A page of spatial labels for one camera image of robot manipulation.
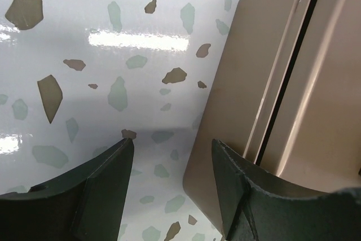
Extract gold tin lid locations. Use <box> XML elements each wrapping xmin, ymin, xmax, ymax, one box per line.
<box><xmin>243</xmin><ymin>0</ymin><xmax>360</xmax><ymax>192</ymax></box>

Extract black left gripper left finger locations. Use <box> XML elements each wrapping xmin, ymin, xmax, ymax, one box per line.
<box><xmin>1</xmin><ymin>138</ymin><xmax>134</xmax><ymax>240</ymax></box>

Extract gold cookie tin box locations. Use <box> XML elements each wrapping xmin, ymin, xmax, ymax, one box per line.
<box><xmin>183</xmin><ymin>0</ymin><xmax>311</xmax><ymax>236</ymax></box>

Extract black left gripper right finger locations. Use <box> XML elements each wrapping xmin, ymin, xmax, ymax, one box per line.
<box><xmin>212</xmin><ymin>139</ymin><xmax>360</xmax><ymax>240</ymax></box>

